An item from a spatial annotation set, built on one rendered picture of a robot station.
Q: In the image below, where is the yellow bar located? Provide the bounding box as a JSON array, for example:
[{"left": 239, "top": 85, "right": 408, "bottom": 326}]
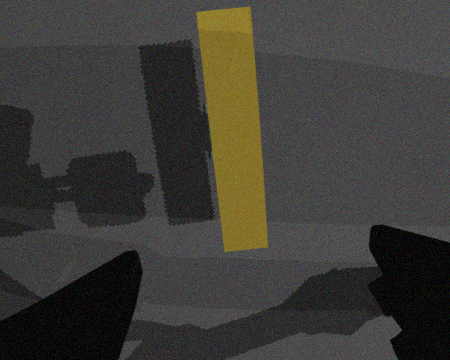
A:
[{"left": 196, "top": 7, "right": 268, "bottom": 252}]

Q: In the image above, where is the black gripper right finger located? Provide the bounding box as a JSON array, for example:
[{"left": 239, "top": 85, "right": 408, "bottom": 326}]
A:
[{"left": 369, "top": 224, "right": 450, "bottom": 360}]

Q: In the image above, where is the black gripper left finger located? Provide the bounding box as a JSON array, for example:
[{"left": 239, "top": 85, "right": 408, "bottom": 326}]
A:
[{"left": 0, "top": 251, "right": 142, "bottom": 360}]

